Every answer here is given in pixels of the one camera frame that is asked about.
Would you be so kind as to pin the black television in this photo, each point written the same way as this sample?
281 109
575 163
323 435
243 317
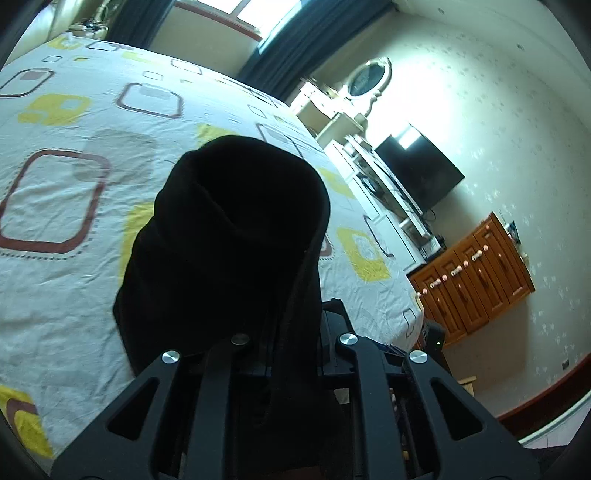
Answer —
415 170

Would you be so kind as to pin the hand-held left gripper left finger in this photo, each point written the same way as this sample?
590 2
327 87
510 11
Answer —
217 364

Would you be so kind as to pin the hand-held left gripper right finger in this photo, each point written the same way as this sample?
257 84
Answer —
337 330

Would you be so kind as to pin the black pants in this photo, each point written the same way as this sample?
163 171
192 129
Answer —
221 230

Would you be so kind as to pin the window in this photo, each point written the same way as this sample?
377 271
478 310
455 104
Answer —
249 14

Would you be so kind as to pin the oval vanity mirror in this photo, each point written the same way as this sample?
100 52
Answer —
365 81

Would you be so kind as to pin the bed with patterned sheet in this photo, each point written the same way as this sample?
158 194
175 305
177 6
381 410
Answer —
69 300

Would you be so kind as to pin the white bedside table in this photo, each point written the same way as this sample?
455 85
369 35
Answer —
90 27

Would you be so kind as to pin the white television stand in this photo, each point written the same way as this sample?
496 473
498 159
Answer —
392 221

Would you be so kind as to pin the white dressing table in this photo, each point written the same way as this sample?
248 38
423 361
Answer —
323 115

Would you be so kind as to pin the small wooden stool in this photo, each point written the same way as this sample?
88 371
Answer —
467 384

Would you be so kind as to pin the small black box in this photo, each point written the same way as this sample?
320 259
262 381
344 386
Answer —
434 344

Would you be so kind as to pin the wooden cabinet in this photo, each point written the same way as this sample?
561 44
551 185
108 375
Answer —
485 277

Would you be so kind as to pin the blue curtain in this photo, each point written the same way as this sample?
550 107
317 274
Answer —
138 21
295 55

